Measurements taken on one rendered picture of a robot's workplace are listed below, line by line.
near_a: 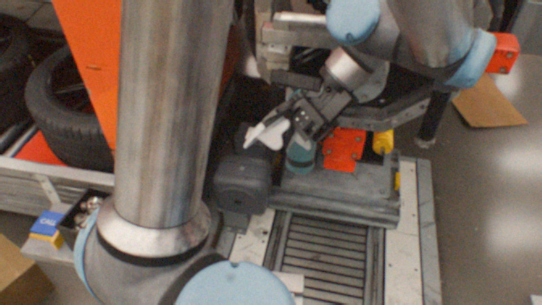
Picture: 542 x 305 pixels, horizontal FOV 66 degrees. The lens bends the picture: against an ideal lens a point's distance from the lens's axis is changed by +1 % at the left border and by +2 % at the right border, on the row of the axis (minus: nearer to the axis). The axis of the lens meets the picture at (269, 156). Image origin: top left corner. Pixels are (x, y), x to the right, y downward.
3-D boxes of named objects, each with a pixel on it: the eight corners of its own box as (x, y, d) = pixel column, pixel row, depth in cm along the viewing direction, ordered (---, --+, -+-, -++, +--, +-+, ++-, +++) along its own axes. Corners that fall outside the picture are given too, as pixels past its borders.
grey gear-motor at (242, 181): (285, 165, 182) (288, 101, 156) (264, 246, 153) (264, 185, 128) (245, 158, 184) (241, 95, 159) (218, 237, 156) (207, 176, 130)
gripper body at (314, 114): (301, 144, 74) (348, 95, 69) (273, 110, 77) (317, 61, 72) (320, 145, 81) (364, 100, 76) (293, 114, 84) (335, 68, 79)
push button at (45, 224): (70, 218, 116) (67, 213, 114) (56, 240, 111) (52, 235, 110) (47, 214, 117) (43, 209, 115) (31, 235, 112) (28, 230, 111)
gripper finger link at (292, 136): (298, 165, 87) (309, 139, 80) (281, 144, 89) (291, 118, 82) (309, 158, 89) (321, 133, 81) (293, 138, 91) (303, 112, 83)
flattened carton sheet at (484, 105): (477, 63, 249) (479, 58, 247) (527, 124, 211) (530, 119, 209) (428, 67, 247) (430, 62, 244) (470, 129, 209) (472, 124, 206)
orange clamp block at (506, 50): (465, 55, 108) (503, 59, 107) (469, 72, 103) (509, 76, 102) (476, 30, 103) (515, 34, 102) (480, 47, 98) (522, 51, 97)
